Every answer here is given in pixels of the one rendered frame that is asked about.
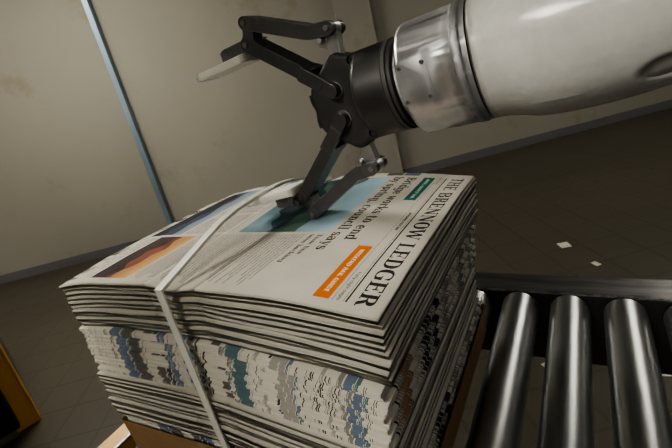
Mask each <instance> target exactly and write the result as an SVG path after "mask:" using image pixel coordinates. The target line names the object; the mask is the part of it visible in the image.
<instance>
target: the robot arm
mask: <svg viewBox="0 0 672 448"><path fill-rule="evenodd" d="M238 25H239V27H240V28H241V29H242V32H243V37H242V40H241V41H240V42H238V43H236V44H234V45H232V46H230V47H228V48H226V49H224V50H222V52H221V53H220V55H221V58H222V61H223V63H221V64H219V65H217V66H214V67H212V68H210V69H208V70H206V71H204V72H202V73H200V74H198V75H196V79H197V81H198V82H204V81H209V80H214V79H218V78H221V77H223V76H225V75H227V74H230V73H232V72H234V71H236V70H239V69H241V68H243V67H245V66H248V65H250V64H252V63H254V62H256V61H259V60H262V61H264V62H266V63H268V64H270V65H272V66H274V67H275V68H277V69H279V70H281V71H283V72H285V73H287V74H289V75H291V76H293V77H295V78H297V81H298V82H300V83H302V84H304V85H306V86H308V87H310V88H312V89H311V95H310V96H309V98H310V101H311V104H312V105H313V107H314V109H315V110H316V113H317V121H318V124H319V127H320V129H321V128H323V130H324V131H325V132H326V133H327V134H326V136H325V138H324V140H323V142H322V144H321V146H320V148H321V150H320V152H319V154H318V155H317V157H316V159H315V161H314V163H313V165H312V167H311V169H310V171H309V173H308V175H307V177H306V178H305V180H304V181H300V182H297V183H293V184H290V185H286V186H282V187H279V188H275V189H273V190H271V191H269V192H268V193H266V194H264V195H263V196H261V197H259V199H257V200H255V201H254V202H252V203H250V204H249V205H247V207H252V206H256V205H260V204H264V203H268V202H272V201H276V204H277V206H278V207H279V208H286V207H290V206H296V207H301V206H302V205H304V206H305V207H306V208H307V210H308V212H307V214H308V216H309V218H311V219H313V220H314V219H316V218H318V217H319V216H320V215H322V214H323V213H324V212H325V211H327V210H328V209H329V208H330V207H331V206H332V205H333V204H334V203H336V202H337V201H338V200H339V199H340V198H341V197H342V196H343V195H344V194H346V193H347V192H348V191H349V190H350V189H351V188H352V187H353V186H354V185H356V184H357V183H358V182H359V181H360V180H361V179H364V178H367V177H370V176H373V175H375V174H376V173H378V172H379V171H380V170H381V169H383V168H384V167H385V166H386V165H387V159H386V157H385V156H383V155H379V153H378V151H377V148H376V146H375V144H374V140H375V139H376V138H379V137H383V136H387V135H390V134H394V133H398V132H402V131H406V130H410V129H414V128H417V127H420V128H421V129H422V130H423V131H426V132H428V133H431V132H433V131H438V130H442V129H446V128H452V127H454V126H455V127H460V126H464V125H468V124H472V123H476V122H486V121H489V120H491V119H493V118H498V117H504V116H510V115H535V116H543V115H550V114H557V113H565V112H570V111H575V110H580V109H585V108H590V107H595V106H599V105H603V104H607V103H611V102H615V101H619V100H622V99H626V98H629V97H633V96H636V95H640V94H643V93H646V92H649V91H652V90H655V89H658V88H661V87H664V86H667V85H670V84H672V0H453V1H452V2H451V3H449V4H446V5H444V6H442V7H439V8H437V9H434V10H432V11H429V12H427V13H424V14H422V15H420V16H417V17H415V18H412V19H410V20H407V21H405V22H403V23H402V24H401V25H400V26H399V27H398V29H397V31H396V34H395V37H390V38H388V39H385V40H383V41H380V42H378V43H375V44H373V45H370V46H367V47H365V48H362V49H360V50H357V51H355V52H346V51H345V48H344V43H343V38H342V33H344V31H345V29H346V25H345V23H344V21H343V20H324V21H321V22H317V23H308V22H301V21H294V20H287V19H280V18H274V17H267V16H260V15H259V16H241V17H239V19H238ZM262 33H264V34H270V35H276V36H282V37H288V38H294V39H301V40H315V39H316V40H315V42H316V44H318V46H319V47H321V48H326V49H328V50H329V52H330V54H331V55H330V56H329V57H328V58H327V60H326V62H325V64H324V65H322V64H319V63H314V62H312V61H310V60H308V59H306V58H304V57H302V56H300V55H298V54H296V53H294V52H291V51H289V50H287V49H285V48H283V47H281V46H279V45H277V44H275V43H273V42H271V41H269V40H267V39H265V38H267V37H266V36H265V37H263V36H262ZM347 144H351V145H353V146H355V147H358V148H361V154H360V155H359V156H358V157H357V158H356V167H355V168H353V169H352V170H351V171H349V172H348V173H347V174H346V175H345V176H344V177H343V178H342V179H340V180H339V181H338V182H337V183H336V184H335V185H334V186H333V187H332V188H331V189H330V190H329V191H328V192H327V193H326V194H325V195H324V196H322V197H321V198H320V196H319V195H318V193H319V191H320V189H321V187H322V186H323V184H324V182H325V180H326V178H327V177H328V175H329V173H330V171H331V170H332V168H333V166H334V164H335V162H336V161H337V159H338V157H339V155H340V153H341V152H342V150H343V149H344V148H345V147H346V145H347Z"/></svg>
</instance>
